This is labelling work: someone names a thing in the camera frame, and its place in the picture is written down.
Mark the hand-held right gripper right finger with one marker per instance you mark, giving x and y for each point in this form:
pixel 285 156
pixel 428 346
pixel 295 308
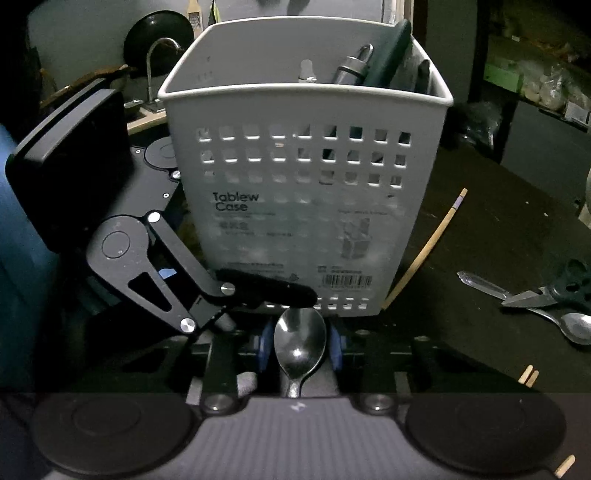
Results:
pixel 336 348

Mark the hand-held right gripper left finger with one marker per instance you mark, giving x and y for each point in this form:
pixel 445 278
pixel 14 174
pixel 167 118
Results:
pixel 264 347

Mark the person's blue clothing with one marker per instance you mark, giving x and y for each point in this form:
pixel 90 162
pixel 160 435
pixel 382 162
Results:
pixel 23 300

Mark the black flat utensil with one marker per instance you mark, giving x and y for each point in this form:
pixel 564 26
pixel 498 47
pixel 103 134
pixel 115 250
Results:
pixel 423 77

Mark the white utensil tip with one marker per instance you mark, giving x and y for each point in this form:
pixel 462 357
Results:
pixel 307 71

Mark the black garbage bag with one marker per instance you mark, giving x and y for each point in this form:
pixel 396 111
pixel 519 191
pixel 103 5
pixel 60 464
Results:
pixel 478 122

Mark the dark green flat utensil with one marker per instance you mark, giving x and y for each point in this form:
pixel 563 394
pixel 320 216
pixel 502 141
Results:
pixel 388 50

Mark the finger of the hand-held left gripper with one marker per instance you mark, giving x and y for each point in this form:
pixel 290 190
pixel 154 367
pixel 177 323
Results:
pixel 268 291

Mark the white perforated utensil basket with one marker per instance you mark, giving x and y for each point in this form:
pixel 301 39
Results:
pixel 277 230

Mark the dark wooden shelf cabinet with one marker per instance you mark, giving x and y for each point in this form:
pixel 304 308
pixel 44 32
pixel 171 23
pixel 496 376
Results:
pixel 545 37

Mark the metal spoon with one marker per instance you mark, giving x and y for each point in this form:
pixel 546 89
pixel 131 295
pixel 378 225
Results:
pixel 300 341
pixel 577 328

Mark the grey cabinet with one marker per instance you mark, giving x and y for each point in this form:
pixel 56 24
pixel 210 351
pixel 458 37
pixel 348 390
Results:
pixel 545 143

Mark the green box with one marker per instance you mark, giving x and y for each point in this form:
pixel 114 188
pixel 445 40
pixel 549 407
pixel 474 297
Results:
pixel 503 77

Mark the black wok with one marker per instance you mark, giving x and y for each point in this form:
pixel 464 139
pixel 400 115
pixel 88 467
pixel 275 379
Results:
pixel 157 37

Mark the metal faucet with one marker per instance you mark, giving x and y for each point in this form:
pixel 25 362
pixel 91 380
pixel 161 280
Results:
pixel 159 46

